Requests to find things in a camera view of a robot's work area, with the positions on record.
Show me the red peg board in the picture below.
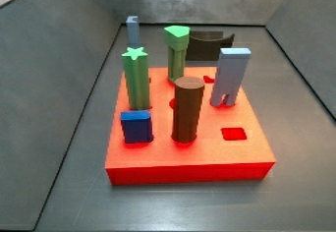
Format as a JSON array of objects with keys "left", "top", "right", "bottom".
[{"left": 106, "top": 68, "right": 276, "bottom": 185}]

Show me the brown cylinder peg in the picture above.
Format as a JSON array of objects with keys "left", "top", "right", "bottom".
[{"left": 172, "top": 77, "right": 206, "bottom": 144}]

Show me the dark blue square peg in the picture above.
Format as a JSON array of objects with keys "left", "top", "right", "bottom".
[{"left": 122, "top": 110, "right": 154, "bottom": 144}]

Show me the green star peg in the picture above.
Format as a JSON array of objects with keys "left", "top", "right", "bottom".
[{"left": 123, "top": 47, "right": 151, "bottom": 110}]

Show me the black curved holder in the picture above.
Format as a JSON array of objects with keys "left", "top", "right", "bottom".
[{"left": 187, "top": 30, "right": 235, "bottom": 61}]

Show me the light blue bridge peg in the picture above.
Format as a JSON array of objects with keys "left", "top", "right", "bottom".
[{"left": 210, "top": 47, "right": 251, "bottom": 106}]

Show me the green triangle peg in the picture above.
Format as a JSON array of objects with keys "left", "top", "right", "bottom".
[{"left": 164, "top": 26, "right": 191, "bottom": 82}]

